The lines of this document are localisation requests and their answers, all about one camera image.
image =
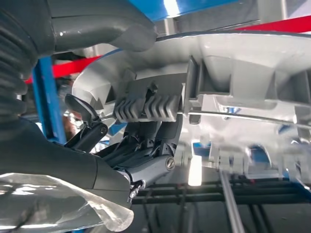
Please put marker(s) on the blue metal shelf rack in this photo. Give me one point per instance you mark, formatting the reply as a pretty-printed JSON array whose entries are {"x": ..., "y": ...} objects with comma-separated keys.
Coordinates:
[{"x": 48, "y": 96}]

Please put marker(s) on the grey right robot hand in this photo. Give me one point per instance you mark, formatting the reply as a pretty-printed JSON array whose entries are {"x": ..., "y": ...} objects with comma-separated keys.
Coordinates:
[{"x": 60, "y": 160}]

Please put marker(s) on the clear plastic film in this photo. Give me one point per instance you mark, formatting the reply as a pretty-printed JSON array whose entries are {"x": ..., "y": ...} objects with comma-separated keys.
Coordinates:
[{"x": 48, "y": 205}]

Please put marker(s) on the red barrier belt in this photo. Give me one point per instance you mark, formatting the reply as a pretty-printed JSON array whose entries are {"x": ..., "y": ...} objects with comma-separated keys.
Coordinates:
[{"x": 72, "y": 66}]

